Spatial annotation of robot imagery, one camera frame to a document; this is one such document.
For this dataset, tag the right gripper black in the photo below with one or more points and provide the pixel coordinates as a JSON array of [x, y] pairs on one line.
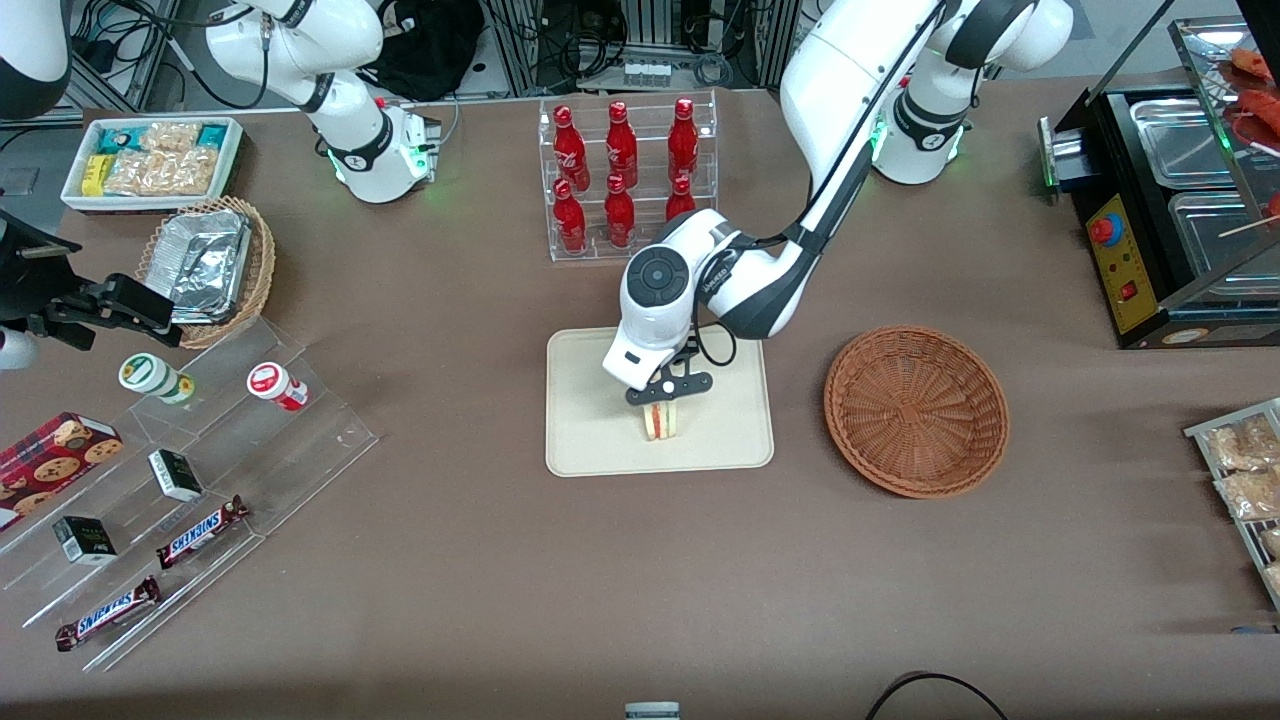
[[27, 281]]

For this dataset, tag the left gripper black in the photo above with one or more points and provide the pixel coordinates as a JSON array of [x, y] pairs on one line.
[[691, 348]]

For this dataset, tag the triangular sandwich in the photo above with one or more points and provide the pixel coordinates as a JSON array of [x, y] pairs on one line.
[[662, 422]]

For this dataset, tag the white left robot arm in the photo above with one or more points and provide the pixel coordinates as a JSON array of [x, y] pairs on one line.
[[850, 60]]

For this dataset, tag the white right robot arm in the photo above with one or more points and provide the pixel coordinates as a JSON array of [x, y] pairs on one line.
[[300, 50]]

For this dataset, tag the beige rectangular tray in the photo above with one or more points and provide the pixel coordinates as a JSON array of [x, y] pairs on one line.
[[580, 430]]

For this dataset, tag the light wicker basket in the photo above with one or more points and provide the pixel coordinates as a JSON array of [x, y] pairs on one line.
[[262, 270]]

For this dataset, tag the brown wicker basket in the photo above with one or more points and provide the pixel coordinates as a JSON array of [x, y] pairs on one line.
[[915, 410]]

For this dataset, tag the green lid white jar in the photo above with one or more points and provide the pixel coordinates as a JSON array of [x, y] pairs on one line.
[[150, 375]]

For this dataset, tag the silver foil container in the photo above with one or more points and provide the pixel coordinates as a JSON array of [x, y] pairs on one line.
[[205, 265]]

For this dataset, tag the white snack bin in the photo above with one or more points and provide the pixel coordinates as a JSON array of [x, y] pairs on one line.
[[75, 198]]

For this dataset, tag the yellow snack packet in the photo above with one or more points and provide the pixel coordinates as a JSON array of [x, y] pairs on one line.
[[93, 176]]

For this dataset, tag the red cookie box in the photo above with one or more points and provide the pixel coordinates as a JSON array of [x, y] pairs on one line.
[[55, 460]]

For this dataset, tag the large clear cracker bag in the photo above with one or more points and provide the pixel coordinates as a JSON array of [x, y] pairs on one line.
[[165, 173]]

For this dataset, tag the clear acrylic bottle rack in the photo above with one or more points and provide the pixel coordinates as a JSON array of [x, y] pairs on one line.
[[590, 245]]

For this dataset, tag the small black box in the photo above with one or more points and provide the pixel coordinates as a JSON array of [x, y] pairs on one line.
[[175, 475], [85, 540]]

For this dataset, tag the teal snack packet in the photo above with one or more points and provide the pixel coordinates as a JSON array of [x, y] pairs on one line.
[[212, 134], [117, 140]]

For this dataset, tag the red lid white jar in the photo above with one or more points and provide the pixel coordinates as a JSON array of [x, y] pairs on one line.
[[272, 384]]

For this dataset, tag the red cola bottle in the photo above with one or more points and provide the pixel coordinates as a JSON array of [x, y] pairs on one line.
[[683, 145], [681, 200], [621, 150], [619, 215], [570, 155], [570, 220]]

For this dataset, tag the small clear cracker bag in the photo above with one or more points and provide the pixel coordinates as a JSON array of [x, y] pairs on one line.
[[170, 136]]

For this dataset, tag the Snickers chocolate bar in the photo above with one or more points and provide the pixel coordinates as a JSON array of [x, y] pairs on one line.
[[108, 612], [200, 532]]

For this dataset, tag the clear acrylic stepped display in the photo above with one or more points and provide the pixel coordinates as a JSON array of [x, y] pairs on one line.
[[300, 450]]

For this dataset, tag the white power strip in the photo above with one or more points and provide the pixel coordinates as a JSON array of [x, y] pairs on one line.
[[646, 72]]

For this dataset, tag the small grey device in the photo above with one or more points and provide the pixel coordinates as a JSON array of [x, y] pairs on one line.
[[652, 711]]

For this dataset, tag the black bag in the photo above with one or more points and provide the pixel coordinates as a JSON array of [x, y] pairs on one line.
[[430, 45]]

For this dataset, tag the black food warmer machine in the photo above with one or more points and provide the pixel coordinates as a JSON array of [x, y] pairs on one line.
[[1120, 270]]

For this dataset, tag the steel pan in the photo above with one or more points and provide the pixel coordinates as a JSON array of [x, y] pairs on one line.
[[1180, 140], [1210, 235]]

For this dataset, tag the clear bag of pastry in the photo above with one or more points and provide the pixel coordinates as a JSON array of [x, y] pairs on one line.
[[1252, 493], [1245, 445], [1272, 542], [1274, 578]]

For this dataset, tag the wooden skewer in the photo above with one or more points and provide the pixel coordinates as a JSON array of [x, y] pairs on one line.
[[1250, 226]]

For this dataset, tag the red sausage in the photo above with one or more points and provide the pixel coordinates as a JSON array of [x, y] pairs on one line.
[[1255, 66], [1262, 112]]

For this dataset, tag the aluminium equipment frame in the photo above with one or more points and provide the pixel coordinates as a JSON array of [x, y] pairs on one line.
[[560, 40]]

